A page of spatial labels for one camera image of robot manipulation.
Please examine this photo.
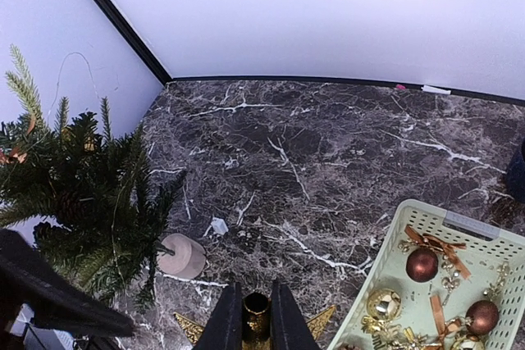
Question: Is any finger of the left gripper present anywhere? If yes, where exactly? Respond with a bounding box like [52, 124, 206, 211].
[1, 229, 135, 337]

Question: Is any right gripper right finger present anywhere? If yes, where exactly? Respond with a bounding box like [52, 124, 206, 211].
[271, 280, 320, 350]

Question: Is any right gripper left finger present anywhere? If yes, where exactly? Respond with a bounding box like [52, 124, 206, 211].
[193, 283, 242, 350]

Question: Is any gold star tree topper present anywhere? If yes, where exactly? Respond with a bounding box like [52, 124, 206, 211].
[174, 292, 336, 349]

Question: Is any dark pine cone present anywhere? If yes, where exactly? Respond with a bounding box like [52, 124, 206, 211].
[33, 222, 68, 245]
[55, 191, 94, 226]

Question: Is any small green christmas tree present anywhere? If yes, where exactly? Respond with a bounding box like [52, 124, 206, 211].
[1, 46, 186, 310]

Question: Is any copper ribbon bow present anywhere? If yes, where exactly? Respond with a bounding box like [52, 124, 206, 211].
[426, 295, 470, 349]
[404, 225, 471, 280]
[1, 114, 36, 165]

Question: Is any pale green plastic basket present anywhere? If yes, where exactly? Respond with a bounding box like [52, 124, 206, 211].
[331, 199, 524, 349]

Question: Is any thin wire light string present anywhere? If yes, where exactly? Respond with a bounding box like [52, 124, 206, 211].
[47, 51, 165, 285]

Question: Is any round wooden tree base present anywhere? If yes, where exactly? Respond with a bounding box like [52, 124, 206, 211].
[157, 234, 207, 280]

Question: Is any gold bauble left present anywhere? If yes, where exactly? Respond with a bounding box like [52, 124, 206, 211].
[366, 289, 402, 321]

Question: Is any brown bauble back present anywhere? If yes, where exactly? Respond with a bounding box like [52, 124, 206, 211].
[405, 248, 439, 283]

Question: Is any brown bauble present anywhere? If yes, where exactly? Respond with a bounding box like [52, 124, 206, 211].
[405, 248, 439, 283]
[466, 300, 500, 336]

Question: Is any brown bauble right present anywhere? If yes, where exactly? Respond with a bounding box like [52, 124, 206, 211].
[466, 300, 500, 336]

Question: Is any dark blue mug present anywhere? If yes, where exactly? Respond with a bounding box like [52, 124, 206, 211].
[504, 148, 525, 203]

